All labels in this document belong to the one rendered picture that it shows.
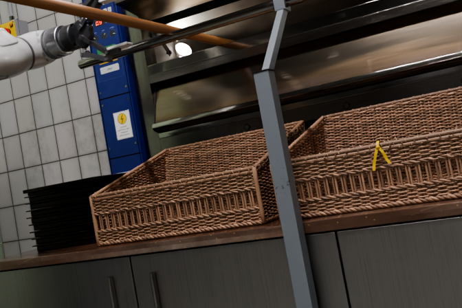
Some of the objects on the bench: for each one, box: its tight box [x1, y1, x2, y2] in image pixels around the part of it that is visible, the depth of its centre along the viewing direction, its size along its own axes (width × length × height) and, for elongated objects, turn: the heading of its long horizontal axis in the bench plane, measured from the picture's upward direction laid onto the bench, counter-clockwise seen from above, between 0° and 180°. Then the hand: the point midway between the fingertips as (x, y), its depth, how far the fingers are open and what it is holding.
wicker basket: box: [270, 86, 462, 221], centre depth 163 cm, size 49×56×28 cm
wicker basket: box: [89, 120, 306, 247], centre depth 189 cm, size 49×56×28 cm
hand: (122, 20), depth 166 cm, fingers open, 13 cm apart
